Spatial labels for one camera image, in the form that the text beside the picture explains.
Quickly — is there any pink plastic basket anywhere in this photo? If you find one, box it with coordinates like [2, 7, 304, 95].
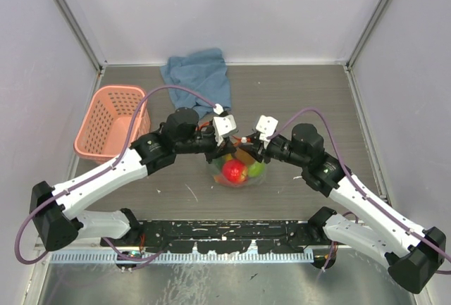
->
[73, 85, 146, 164]

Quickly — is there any blue cloth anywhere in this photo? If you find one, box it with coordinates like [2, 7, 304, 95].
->
[160, 48, 232, 111]

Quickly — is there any green fruit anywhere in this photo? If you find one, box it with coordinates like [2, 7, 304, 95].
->
[212, 157, 226, 170]

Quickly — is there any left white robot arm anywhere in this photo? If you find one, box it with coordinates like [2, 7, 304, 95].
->
[30, 108, 237, 251]

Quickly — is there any yellow pear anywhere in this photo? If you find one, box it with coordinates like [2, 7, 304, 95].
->
[225, 152, 255, 166]

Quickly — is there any grey slotted cable duct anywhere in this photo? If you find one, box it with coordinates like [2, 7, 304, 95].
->
[49, 249, 314, 264]

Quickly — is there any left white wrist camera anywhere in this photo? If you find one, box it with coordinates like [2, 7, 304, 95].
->
[212, 114, 238, 146]

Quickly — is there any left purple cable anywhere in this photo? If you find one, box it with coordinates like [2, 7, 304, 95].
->
[16, 85, 225, 264]

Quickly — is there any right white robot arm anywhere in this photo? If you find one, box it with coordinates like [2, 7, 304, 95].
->
[249, 116, 446, 294]

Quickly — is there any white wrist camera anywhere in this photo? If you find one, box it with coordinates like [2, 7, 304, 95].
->
[254, 115, 278, 142]
[212, 114, 238, 146]

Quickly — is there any red apple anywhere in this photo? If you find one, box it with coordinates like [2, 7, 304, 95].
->
[221, 159, 248, 184]

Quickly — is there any green apple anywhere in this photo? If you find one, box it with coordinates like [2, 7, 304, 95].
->
[247, 161, 266, 178]

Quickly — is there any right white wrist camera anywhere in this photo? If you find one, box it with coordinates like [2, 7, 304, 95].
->
[254, 115, 278, 142]

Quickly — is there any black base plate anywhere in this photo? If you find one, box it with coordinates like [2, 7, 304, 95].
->
[111, 220, 331, 254]

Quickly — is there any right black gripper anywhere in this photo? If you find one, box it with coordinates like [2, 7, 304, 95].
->
[239, 131, 308, 168]

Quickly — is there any clear orange zip bag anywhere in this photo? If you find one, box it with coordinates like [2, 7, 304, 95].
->
[206, 137, 266, 188]

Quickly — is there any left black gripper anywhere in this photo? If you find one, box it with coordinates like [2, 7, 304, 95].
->
[175, 126, 237, 164]

